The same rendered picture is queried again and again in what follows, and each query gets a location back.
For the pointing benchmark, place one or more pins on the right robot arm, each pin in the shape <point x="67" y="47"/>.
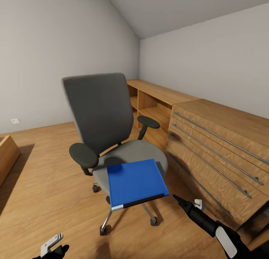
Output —
<point x="230" y="240"/>

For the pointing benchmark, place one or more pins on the folder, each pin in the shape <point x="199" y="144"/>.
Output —
<point x="135" y="183"/>

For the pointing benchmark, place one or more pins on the bookcase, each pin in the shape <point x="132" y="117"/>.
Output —
<point x="133" y="86"/>
<point x="157" y="103"/>

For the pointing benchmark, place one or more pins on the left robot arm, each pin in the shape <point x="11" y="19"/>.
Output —
<point x="58" y="253"/>

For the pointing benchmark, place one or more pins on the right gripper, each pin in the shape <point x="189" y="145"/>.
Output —
<point x="193" y="212"/>

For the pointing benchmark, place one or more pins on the swivel chair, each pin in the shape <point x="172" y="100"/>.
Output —
<point x="101" y="108"/>

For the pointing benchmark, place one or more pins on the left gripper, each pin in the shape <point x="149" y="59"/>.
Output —
<point x="58" y="253"/>

